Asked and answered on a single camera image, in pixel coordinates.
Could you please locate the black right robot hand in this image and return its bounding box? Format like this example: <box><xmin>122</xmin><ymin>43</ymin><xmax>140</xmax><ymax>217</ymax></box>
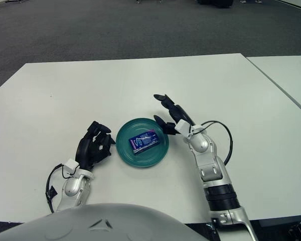
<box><xmin>153</xmin><ymin>94</ymin><xmax>196</xmax><ymax>136</ymax></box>

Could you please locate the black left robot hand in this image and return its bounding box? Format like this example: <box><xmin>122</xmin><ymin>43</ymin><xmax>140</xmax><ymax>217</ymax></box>
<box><xmin>75</xmin><ymin>120</ymin><xmax>116</xmax><ymax>173</ymax></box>

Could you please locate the blue gum box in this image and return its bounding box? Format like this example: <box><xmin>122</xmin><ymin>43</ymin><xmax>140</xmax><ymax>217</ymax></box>
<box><xmin>128</xmin><ymin>129</ymin><xmax>160</xmax><ymax>154</ymax></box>

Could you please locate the teal round plate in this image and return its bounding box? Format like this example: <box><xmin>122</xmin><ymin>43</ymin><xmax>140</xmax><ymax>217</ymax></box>
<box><xmin>115</xmin><ymin>117</ymin><xmax>170</xmax><ymax>168</ymax></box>

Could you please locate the silver robot torso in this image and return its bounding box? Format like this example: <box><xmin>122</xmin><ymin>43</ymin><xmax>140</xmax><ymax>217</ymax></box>
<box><xmin>0</xmin><ymin>203</ymin><xmax>225</xmax><ymax>241</ymax></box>

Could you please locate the white neighbouring table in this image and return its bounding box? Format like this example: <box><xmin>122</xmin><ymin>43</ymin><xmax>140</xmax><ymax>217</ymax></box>
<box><xmin>245</xmin><ymin>55</ymin><xmax>301</xmax><ymax>124</ymax></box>

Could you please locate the dark background furniture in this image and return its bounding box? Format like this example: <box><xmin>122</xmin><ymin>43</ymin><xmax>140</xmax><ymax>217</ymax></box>
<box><xmin>197</xmin><ymin>0</ymin><xmax>234</xmax><ymax>8</ymax></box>

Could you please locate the black floor equipment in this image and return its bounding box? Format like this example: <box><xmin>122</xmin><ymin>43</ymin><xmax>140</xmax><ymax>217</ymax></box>
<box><xmin>288</xmin><ymin>220</ymin><xmax>301</xmax><ymax>241</ymax></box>

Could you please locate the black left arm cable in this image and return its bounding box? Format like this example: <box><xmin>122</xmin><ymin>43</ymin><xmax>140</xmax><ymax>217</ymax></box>
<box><xmin>45</xmin><ymin>163</ymin><xmax>66</xmax><ymax>214</ymax></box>

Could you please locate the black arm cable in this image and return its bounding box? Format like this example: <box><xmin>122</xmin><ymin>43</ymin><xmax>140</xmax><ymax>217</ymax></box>
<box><xmin>202</xmin><ymin>120</ymin><xmax>234</xmax><ymax>165</ymax></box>
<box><xmin>45</xmin><ymin>163</ymin><xmax>66</xmax><ymax>214</ymax></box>

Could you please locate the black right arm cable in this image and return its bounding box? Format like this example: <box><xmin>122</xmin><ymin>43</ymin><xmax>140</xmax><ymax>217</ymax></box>
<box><xmin>202</xmin><ymin>120</ymin><xmax>234</xmax><ymax>165</ymax></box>

